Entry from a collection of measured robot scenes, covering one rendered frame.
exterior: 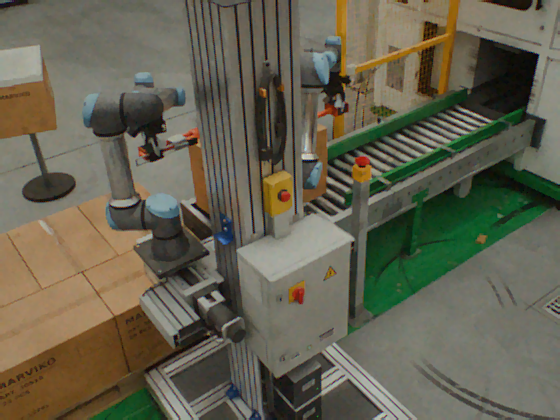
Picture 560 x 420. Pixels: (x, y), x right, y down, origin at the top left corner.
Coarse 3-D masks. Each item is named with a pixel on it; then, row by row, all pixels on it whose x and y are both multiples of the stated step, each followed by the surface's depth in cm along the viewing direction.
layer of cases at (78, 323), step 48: (144, 192) 357; (0, 240) 324; (48, 240) 322; (96, 240) 320; (0, 288) 292; (48, 288) 290; (96, 288) 289; (144, 288) 287; (0, 336) 266; (48, 336) 264; (96, 336) 272; (144, 336) 290; (0, 384) 252; (48, 384) 268; (96, 384) 285
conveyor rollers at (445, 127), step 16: (448, 112) 429; (464, 112) 429; (416, 128) 410; (432, 128) 410; (448, 128) 410; (464, 128) 410; (384, 144) 392; (400, 144) 391; (416, 144) 391; (432, 144) 391; (336, 160) 378; (352, 160) 378; (384, 160) 380; (400, 160) 381; (336, 176) 366; (336, 208) 335
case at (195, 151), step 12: (324, 132) 305; (324, 144) 309; (192, 156) 302; (324, 156) 313; (192, 168) 307; (324, 168) 317; (204, 180) 302; (324, 180) 321; (204, 192) 308; (312, 192) 319; (324, 192) 326; (204, 204) 313
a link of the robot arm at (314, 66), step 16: (304, 64) 226; (320, 64) 225; (304, 80) 228; (320, 80) 228; (304, 96) 231; (304, 112) 232; (304, 128) 234; (304, 144) 235; (304, 160) 236; (304, 176) 237; (320, 176) 246
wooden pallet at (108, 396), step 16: (208, 336) 322; (176, 352) 322; (144, 368) 300; (112, 384) 292; (128, 384) 298; (144, 384) 306; (96, 400) 299; (112, 400) 298; (64, 416) 292; (80, 416) 291
